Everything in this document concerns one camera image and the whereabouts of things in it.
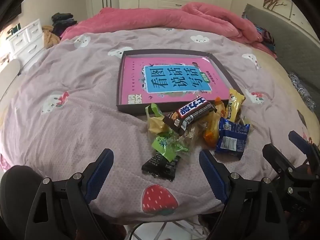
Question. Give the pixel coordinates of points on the brown chocolate bar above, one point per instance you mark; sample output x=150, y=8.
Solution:
x=190, y=113

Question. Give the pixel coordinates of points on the dark grey shallow tray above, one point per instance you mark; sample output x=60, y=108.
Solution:
x=120, y=80

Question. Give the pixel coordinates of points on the blue biscuit packet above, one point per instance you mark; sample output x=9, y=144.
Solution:
x=231, y=140

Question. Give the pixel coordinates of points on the small black snack packet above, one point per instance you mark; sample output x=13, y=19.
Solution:
x=160, y=166

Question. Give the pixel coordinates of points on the yellow candy packet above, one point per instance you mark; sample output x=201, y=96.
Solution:
x=235, y=105

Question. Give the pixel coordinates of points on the white oval table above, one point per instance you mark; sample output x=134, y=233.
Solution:
x=8, y=70

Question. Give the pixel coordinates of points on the purple printed bedsheet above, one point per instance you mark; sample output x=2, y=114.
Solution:
x=75, y=105

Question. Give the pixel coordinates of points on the clear nut candy packet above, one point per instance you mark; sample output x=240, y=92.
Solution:
x=190, y=135

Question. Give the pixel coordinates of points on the beige bed sheet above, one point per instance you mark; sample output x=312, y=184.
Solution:
x=275, y=67

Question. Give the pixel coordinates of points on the striped patterned clothes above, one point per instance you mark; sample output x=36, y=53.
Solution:
x=266, y=37

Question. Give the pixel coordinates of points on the light green snack packet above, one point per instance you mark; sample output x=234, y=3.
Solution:
x=162, y=146

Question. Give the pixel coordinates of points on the orange biscuit packet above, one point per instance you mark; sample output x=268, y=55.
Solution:
x=211, y=131

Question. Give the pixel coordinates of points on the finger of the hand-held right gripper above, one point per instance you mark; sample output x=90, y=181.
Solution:
x=300, y=141
x=277, y=157

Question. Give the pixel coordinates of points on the dark floral cloth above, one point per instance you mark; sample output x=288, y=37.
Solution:
x=302, y=92

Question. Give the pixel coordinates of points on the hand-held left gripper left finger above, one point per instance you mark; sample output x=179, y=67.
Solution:
x=100, y=172

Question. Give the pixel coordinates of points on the pile of dark clothes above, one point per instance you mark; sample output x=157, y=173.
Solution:
x=62, y=22

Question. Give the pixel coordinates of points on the grey headboard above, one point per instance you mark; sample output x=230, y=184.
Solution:
x=287, y=35

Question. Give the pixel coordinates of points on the pink blanket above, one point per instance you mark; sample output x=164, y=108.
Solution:
x=150, y=20

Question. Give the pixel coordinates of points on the white drawer cabinet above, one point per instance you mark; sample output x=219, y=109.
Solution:
x=22, y=40

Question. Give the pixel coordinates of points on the pink book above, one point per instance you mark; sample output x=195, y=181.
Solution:
x=135, y=80

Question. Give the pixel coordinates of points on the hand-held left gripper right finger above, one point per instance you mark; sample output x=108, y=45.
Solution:
x=212, y=177

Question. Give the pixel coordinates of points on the tan plush cloth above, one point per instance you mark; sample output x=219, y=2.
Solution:
x=50, y=36

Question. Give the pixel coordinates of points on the green packet with yellow cake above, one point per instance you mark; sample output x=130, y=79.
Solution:
x=155, y=125

